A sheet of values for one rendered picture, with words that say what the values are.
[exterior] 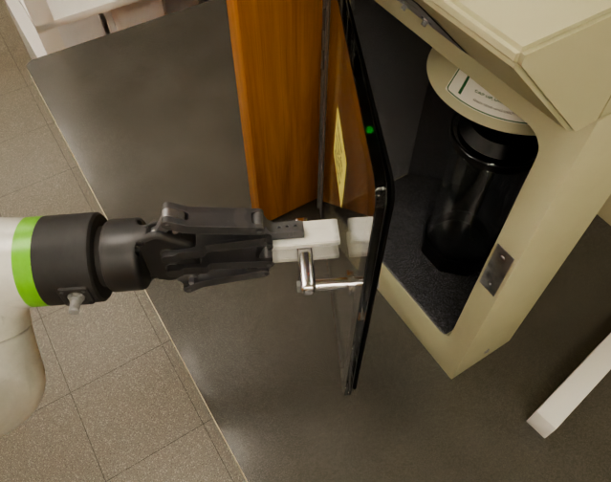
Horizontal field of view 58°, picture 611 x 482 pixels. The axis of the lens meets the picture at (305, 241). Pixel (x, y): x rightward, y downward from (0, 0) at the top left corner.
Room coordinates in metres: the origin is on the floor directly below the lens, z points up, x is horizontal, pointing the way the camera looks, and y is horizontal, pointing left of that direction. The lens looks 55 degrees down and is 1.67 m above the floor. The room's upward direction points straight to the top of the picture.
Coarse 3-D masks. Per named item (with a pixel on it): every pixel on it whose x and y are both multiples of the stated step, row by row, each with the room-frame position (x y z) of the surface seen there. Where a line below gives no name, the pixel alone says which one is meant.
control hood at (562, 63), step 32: (416, 0) 0.32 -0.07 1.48; (448, 0) 0.27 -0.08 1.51; (480, 0) 0.27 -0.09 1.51; (512, 0) 0.27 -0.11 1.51; (544, 0) 0.27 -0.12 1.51; (576, 0) 0.27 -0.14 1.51; (608, 0) 0.27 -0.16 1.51; (448, 32) 0.33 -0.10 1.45; (480, 32) 0.25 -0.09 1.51; (512, 32) 0.24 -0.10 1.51; (544, 32) 0.24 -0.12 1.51; (576, 32) 0.25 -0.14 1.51; (608, 32) 0.26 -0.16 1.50; (512, 64) 0.23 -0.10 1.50; (544, 64) 0.24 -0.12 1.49; (576, 64) 0.25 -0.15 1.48; (608, 64) 0.27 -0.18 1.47; (544, 96) 0.25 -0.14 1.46; (576, 96) 0.26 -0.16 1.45; (608, 96) 0.28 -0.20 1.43; (576, 128) 0.27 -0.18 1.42
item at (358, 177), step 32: (352, 32) 0.42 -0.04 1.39; (352, 64) 0.38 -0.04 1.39; (352, 96) 0.36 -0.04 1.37; (352, 128) 0.35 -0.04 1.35; (352, 160) 0.33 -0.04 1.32; (352, 192) 0.32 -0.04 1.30; (384, 192) 0.25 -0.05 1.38; (352, 224) 0.31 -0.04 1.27; (352, 256) 0.29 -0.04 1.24; (352, 288) 0.27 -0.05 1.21; (352, 320) 0.26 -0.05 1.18; (352, 352) 0.24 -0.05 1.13; (352, 384) 0.24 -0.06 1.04
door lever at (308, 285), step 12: (300, 252) 0.32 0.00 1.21; (312, 252) 0.32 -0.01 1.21; (300, 264) 0.30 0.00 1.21; (312, 264) 0.30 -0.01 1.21; (300, 276) 0.29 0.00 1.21; (312, 276) 0.29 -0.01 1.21; (348, 276) 0.29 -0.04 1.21; (300, 288) 0.28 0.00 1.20; (312, 288) 0.28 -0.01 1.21; (324, 288) 0.28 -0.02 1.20; (336, 288) 0.28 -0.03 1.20; (348, 288) 0.28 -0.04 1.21
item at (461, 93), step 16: (432, 48) 0.49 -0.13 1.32; (432, 64) 0.46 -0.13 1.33; (448, 64) 0.44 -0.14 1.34; (432, 80) 0.44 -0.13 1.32; (448, 80) 0.43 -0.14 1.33; (464, 80) 0.42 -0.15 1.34; (448, 96) 0.42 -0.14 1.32; (464, 96) 0.41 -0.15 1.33; (480, 96) 0.40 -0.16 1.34; (464, 112) 0.40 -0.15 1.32; (480, 112) 0.39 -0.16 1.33; (496, 112) 0.39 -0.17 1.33; (512, 112) 0.38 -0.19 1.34; (496, 128) 0.38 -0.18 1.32; (512, 128) 0.38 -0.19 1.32; (528, 128) 0.37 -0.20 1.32
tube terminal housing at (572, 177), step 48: (384, 0) 0.49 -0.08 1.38; (576, 144) 0.29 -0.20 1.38; (528, 192) 0.31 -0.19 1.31; (576, 192) 0.30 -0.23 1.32; (528, 240) 0.29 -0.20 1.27; (576, 240) 0.34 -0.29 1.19; (384, 288) 0.42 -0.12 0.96; (480, 288) 0.31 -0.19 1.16; (528, 288) 0.32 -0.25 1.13; (432, 336) 0.33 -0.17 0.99; (480, 336) 0.29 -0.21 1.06
